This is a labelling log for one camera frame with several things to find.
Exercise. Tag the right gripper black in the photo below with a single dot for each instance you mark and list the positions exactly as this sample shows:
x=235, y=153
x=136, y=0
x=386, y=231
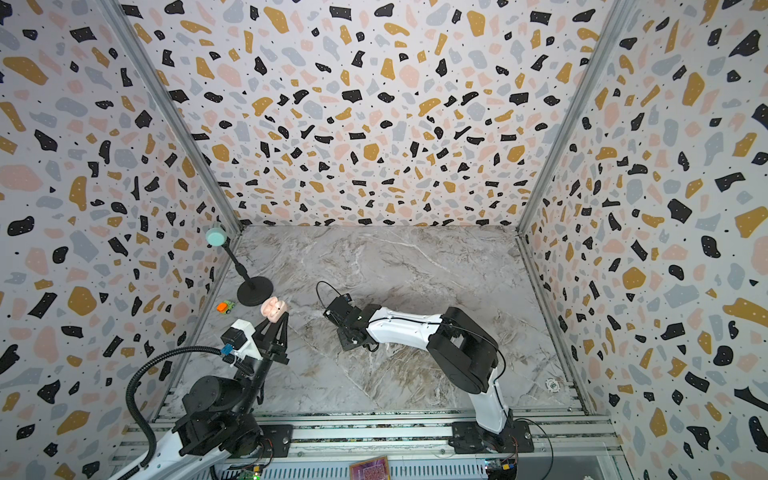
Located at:
x=341, y=311

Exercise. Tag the pink earbud charging case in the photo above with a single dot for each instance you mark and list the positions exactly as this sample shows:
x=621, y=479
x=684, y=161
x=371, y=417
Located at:
x=273, y=309

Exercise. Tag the small orange green toy car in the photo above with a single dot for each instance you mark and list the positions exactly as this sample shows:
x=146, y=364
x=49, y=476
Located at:
x=225, y=307

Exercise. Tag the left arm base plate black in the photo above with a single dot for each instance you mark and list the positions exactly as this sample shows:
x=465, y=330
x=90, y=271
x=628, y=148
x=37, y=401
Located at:
x=259, y=442

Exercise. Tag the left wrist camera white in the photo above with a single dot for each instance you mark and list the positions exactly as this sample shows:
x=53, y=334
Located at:
x=238, y=341

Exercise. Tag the pink circuit board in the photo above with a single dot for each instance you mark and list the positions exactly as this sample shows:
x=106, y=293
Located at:
x=372, y=469

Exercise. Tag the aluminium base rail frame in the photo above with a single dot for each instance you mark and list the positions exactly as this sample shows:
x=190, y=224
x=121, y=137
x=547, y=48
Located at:
x=566, y=446

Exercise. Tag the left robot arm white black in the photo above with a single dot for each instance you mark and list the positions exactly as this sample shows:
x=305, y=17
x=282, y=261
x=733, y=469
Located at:
x=218, y=421

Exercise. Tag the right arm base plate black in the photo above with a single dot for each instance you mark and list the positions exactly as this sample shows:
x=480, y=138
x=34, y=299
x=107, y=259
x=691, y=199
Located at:
x=469, y=438

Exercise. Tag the green microphone on black stand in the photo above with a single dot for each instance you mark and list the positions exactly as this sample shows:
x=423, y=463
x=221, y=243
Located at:
x=254, y=290

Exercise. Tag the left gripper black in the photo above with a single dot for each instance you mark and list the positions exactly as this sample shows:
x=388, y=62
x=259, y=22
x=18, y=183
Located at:
x=275, y=348

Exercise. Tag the small silver ring object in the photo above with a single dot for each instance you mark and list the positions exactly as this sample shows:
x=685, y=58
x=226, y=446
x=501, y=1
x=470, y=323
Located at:
x=552, y=385

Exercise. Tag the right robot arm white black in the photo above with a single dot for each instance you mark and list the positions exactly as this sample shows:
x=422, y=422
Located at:
x=468, y=355

